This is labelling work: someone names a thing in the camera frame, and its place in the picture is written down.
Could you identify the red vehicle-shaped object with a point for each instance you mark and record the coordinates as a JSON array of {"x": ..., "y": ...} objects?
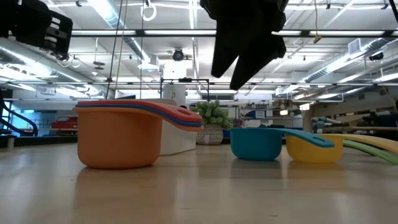
[{"x": 65, "y": 124}]

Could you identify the teal measuring cup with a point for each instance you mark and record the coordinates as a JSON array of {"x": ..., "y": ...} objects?
[{"x": 255, "y": 144}]

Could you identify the black round camera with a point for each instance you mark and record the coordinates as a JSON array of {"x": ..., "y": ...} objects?
[{"x": 178, "y": 55}]

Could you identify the black metal rig frame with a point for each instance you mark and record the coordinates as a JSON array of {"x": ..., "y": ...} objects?
[{"x": 248, "y": 33}]

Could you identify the white plastic basket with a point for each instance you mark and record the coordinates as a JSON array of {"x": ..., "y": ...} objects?
[{"x": 178, "y": 140}]

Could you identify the green measuring cup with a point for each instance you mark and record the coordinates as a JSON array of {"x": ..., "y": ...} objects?
[{"x": 373, "y": 151}]

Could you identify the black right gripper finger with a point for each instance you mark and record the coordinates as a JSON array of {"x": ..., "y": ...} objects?
[
  {"x": 258, "y": 56},
  {"x": 225, "y": 53}
]

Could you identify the yellow measuring cup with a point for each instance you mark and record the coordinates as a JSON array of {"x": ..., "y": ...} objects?
[{"x": 311, "y": 152}]

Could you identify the background storage shelf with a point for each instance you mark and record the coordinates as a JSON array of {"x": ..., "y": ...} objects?
[{"x": 264, "y": 115}]

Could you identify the orange measuring cup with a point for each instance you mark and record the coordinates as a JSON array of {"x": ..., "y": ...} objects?
[{"x": 118, "y": 140}]

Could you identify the green potted succulent plant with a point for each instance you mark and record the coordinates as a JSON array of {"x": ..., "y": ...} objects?
[{"x": 213, "y": 124}]

